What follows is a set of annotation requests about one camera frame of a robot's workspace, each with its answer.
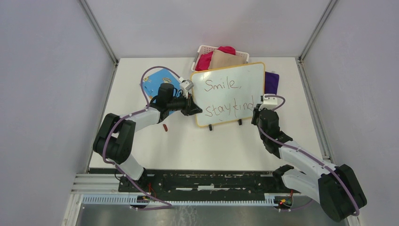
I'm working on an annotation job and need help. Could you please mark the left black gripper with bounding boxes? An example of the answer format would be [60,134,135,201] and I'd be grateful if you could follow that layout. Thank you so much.
[168,92,202,117]

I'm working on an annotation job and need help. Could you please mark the yellow framed whiteboard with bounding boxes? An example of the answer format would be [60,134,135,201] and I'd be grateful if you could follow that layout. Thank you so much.
[191,62,265,127]

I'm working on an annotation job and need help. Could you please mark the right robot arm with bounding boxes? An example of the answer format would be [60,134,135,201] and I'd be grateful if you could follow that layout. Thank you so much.
[251,104,367,222]

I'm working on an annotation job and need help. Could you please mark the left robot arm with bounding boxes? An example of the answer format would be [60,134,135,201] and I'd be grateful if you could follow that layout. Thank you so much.
[92,80,202,192]

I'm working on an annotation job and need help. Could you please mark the purple cloth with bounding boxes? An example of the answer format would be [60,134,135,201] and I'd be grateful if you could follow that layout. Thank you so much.
[264,72,279,95]

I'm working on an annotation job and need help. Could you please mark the red cloth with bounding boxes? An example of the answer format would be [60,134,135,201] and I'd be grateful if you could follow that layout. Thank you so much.
[194,45,236,71]

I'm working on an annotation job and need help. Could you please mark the beige cloth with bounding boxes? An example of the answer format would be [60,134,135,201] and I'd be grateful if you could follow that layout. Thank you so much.
[208,50,246,69]

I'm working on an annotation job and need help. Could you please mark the white plastic basket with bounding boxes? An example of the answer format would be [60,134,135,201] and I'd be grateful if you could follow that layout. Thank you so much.
[192,45,249,72]

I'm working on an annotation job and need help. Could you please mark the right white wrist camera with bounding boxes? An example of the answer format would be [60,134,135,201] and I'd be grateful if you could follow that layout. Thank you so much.
[259,94,278,110]

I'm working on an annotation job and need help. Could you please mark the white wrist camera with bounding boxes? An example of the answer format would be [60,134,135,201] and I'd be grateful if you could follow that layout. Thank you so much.
[259,94,278,110]
[179,78,194,98]

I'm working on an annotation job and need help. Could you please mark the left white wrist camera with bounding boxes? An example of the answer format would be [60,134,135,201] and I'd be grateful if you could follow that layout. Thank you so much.
[179,78,194,98]

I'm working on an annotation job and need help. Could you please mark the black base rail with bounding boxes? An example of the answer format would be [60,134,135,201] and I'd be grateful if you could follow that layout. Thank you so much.
[118,169,297,202]

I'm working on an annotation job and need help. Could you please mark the white comb cable duct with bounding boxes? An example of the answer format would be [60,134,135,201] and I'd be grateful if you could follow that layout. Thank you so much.
[82,194,278,207]

